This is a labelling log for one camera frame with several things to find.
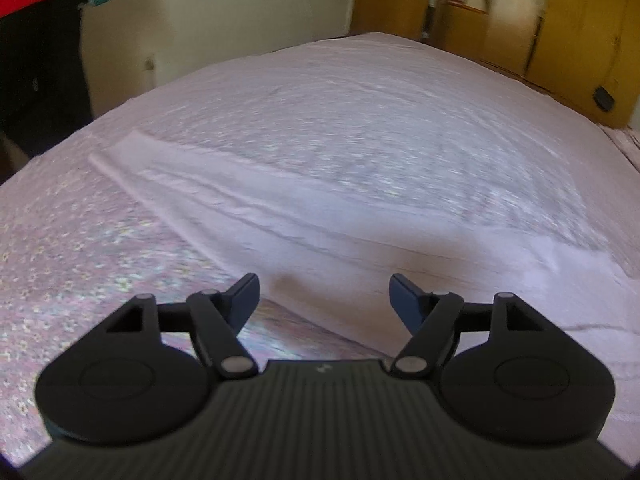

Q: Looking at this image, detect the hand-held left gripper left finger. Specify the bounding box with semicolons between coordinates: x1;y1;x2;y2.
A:
102;273;261;380

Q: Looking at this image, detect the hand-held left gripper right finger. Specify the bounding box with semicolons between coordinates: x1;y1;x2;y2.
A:
389;273;546;380

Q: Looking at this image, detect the pink knit sweater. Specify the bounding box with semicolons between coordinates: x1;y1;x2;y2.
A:
89;130;628;346

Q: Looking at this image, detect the floral pink bed sheet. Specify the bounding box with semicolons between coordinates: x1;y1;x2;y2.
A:
0;31;640;466

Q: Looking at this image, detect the small black device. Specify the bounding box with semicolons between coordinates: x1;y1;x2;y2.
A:
592;86;616;112

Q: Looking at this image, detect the white pole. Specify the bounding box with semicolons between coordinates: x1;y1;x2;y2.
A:
420;0;446;41

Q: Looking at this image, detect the yellow wooden wardrobe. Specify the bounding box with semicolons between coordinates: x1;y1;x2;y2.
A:
350;0;640;128

